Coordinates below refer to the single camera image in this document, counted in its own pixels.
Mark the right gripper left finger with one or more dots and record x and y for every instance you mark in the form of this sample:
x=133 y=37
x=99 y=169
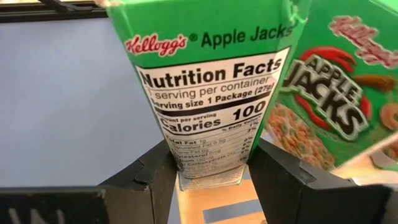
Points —
x=140 y=199

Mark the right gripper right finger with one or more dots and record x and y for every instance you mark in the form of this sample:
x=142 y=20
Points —
x=304 y=202

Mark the green Apple Jacks cereal box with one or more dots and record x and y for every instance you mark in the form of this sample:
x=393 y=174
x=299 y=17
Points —
x=342 y=93
x=211 y=37

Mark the wooden slatted shelf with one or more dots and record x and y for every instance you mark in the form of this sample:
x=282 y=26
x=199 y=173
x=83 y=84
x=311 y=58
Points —
x=217 y=196

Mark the blue-grey table mat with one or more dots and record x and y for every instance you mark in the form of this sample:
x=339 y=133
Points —
x=62 y=109

